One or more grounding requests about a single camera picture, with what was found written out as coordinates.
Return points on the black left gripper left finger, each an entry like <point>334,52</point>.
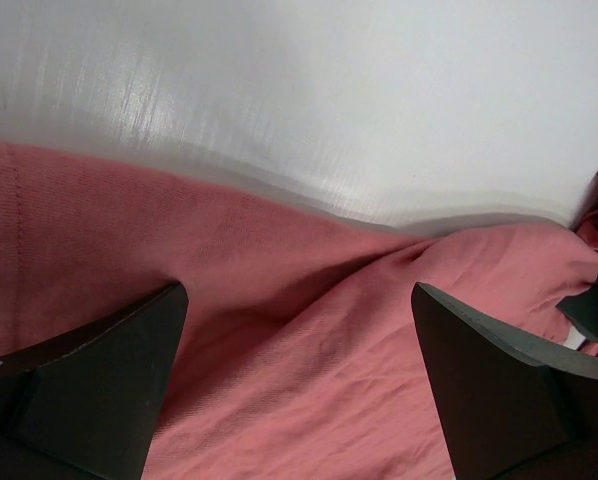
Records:
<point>86,404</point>

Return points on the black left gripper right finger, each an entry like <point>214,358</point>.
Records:
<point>512,405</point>

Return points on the pink t-shirt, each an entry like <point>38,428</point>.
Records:
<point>299,357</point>

